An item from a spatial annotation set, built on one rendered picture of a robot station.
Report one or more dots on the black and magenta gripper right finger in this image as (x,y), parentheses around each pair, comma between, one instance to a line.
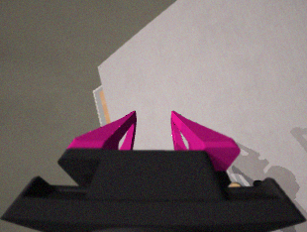
(221,149)

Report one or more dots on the black disc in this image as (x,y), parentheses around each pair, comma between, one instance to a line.
(256,182)

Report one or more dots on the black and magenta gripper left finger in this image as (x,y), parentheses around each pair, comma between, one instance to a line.
(108,137)

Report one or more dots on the tan round disc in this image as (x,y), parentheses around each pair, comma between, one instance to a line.
(235,184)

